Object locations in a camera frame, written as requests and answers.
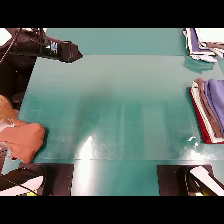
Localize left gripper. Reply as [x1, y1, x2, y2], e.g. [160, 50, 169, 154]
[59, 40, 84, 64]

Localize black garment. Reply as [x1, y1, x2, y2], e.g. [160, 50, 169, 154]
[0, 43, 38, 111]

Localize orange garment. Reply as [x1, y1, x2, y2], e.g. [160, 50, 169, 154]
[0, 94, 46, 164]

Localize heap of clothes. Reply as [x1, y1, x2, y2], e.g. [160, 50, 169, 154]
[182, 28, 224, 64]

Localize white garment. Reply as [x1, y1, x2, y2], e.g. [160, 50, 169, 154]
[190, 84, 224, 144]

